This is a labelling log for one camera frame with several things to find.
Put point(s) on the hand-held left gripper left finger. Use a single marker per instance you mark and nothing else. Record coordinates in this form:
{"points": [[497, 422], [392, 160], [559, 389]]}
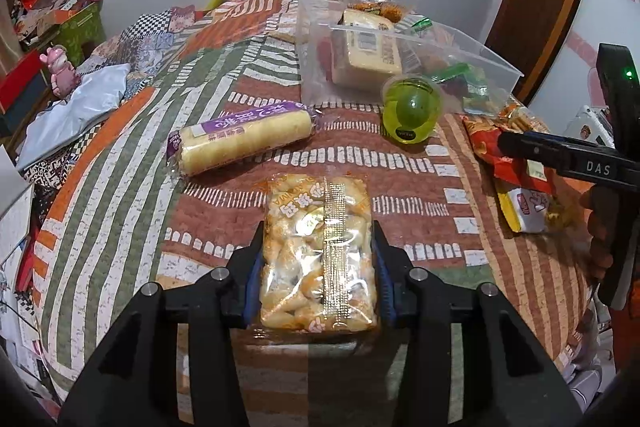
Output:
{"points": [[254, 277]]}

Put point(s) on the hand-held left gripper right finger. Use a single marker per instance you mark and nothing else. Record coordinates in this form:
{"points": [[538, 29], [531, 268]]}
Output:
{"points": [[382, 277]]}

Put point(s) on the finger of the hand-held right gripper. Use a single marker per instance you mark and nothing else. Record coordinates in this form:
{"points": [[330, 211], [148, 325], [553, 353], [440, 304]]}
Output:
{"points": [[565, 157]]}

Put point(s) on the clear pastry biscuit packet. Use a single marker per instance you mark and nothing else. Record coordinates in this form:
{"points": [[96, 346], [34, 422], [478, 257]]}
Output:
{"points": [[315, 252]]}

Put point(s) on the red snack packet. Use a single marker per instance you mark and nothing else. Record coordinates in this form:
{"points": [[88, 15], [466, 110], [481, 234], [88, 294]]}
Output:
{"points": [[492, 152]]}

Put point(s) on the green snack packet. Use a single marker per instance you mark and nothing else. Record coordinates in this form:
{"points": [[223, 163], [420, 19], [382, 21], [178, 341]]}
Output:
{"points": [[452, 73]]}

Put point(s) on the tan cracker pack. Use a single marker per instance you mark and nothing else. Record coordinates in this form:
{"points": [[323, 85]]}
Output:
{"points": [[365, 57]]}

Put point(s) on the clear plastic container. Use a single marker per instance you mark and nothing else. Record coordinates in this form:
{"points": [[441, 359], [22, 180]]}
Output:
{"points": [[310, 57]]}

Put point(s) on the orange fried snack packet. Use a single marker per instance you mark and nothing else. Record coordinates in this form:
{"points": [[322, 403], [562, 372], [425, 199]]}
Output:
{"points": [[387, 11]]}

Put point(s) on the person's right forearm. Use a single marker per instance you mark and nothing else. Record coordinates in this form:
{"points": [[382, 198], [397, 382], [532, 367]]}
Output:
{"points": [[627, 327]]}

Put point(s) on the person's right hand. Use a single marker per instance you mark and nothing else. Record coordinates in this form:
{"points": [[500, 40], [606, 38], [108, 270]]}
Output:
{"points": [[597, 227]]}

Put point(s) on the white heart sticker sliding door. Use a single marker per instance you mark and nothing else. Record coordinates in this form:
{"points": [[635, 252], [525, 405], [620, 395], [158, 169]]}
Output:
{"points": [[615, 7]]}

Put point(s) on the purple wrapped roll cake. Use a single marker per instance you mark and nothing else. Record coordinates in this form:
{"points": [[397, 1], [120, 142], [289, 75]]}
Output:
{"points": [[245, 139]]}

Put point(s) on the green jelly cup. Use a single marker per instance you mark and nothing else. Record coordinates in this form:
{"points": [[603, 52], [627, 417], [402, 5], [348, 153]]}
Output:
{"points": [[412, 109]]}

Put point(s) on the pile of books and papers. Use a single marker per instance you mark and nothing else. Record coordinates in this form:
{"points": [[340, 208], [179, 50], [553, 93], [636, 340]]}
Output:
{"points": [[20, 307]]}

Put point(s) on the white paper sheet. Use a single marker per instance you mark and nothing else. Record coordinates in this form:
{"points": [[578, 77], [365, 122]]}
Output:
{"points": [[12, 202]]}

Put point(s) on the pink plush rabbit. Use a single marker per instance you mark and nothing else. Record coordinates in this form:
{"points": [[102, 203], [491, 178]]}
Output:
{"points": [[62, 72]]}

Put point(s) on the green box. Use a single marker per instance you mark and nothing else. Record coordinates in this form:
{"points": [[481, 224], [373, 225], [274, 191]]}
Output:
{"points": [[82, 27]]}

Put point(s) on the red box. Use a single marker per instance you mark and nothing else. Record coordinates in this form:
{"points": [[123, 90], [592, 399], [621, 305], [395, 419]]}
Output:
{"points": [[20, 82]]}

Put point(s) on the pile of colourful clutter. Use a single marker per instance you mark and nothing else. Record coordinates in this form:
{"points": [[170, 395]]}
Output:
{"points": [[40, 2]]}

